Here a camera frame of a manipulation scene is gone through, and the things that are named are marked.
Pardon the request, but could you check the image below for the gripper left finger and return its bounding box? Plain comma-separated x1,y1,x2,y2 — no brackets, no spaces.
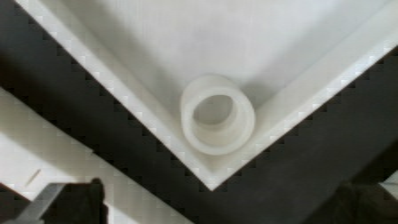
16,178,108,224

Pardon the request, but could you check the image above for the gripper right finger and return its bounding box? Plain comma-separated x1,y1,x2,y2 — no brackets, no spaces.
332,182,398,224

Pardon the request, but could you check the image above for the white square tabletop part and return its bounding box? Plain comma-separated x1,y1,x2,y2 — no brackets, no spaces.
14,0,398,188

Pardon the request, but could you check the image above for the white obstacle fence wall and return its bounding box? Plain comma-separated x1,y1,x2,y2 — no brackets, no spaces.
0,88,192,224

